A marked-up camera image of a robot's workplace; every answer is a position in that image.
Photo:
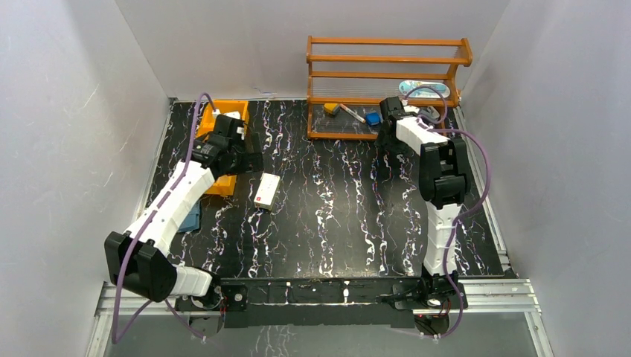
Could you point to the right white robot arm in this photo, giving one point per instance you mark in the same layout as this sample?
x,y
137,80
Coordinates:
x,y
443,183

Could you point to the white rectangular box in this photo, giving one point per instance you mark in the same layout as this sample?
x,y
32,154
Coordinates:
x,y
267,191

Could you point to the yellow sponge block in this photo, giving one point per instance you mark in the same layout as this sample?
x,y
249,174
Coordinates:
x,y
331,109

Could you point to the white marker pen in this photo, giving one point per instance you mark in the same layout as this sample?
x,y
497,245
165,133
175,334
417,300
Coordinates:
x,y
352,113

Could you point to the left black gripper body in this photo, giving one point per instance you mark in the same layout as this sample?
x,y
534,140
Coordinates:
x,y
248,161

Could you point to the orange wooden shelf rack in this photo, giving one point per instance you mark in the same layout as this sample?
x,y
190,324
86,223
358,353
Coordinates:
x,y
360,72

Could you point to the blue blister pack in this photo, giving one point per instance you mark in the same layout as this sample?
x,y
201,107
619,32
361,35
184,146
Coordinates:
x,y
424,89

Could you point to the blue small box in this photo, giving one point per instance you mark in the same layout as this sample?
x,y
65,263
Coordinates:
x,y
373,118

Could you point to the blue card holder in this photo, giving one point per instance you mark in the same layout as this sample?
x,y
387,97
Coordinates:
x,y
192,221

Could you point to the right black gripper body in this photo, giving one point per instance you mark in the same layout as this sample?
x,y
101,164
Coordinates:
x,y
388,141

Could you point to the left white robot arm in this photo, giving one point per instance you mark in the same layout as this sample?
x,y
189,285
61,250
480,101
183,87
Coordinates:
x,y
137,257

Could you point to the grey tape dispenser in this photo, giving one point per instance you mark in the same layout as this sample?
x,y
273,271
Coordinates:
x,y
432,112

